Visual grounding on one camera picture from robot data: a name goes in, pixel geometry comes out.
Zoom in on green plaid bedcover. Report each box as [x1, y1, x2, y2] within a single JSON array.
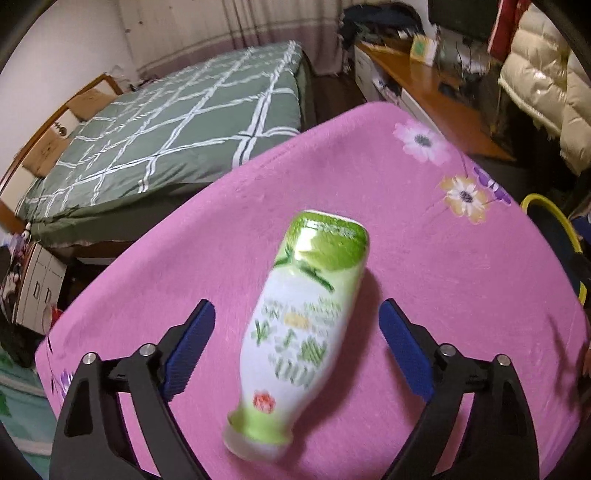
[[14, 39, 317, 243]]

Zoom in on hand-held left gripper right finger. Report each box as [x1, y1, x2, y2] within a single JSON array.
[[379, 298, 541, 480]]

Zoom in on dark clothes pile by nightstand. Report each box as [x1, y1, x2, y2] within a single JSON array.
[[0, 249, 42, 367]]

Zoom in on green white plastic bottle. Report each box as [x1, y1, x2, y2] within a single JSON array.
[[223, 209, 371, 462]]

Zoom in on black bag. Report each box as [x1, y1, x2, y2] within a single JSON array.
[[339, 2, 426, 47]]

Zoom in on white nightstand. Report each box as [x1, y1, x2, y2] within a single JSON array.
[[18, 242, 70, 324]]

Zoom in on red striped garment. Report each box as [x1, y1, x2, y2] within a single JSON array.
[[489, 0, 527, 56]]

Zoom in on wooden desk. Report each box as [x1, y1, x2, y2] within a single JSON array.
[[353, 39, 518, 162]]

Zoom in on cream puffer jacket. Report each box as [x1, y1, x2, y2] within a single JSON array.
[[498, 4, 591, 176]]

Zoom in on black monitor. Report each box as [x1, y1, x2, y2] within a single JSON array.
[[427, 0, 497, 42]]

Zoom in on small green box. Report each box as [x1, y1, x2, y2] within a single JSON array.
[[410, 34, 438, 65]]

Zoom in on yellow-rimmed chair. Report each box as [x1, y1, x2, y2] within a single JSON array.
[[521, 193, 591, 308]]

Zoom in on brown pillow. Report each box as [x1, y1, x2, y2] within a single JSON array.
[[69, 90, 114, 121], [23, 134, 70, 178]]

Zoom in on wooden bed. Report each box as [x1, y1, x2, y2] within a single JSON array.
[[0, 39, 319, 264]]

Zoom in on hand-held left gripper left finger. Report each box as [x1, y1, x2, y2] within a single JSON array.
[[50, 298, 217, 480]]

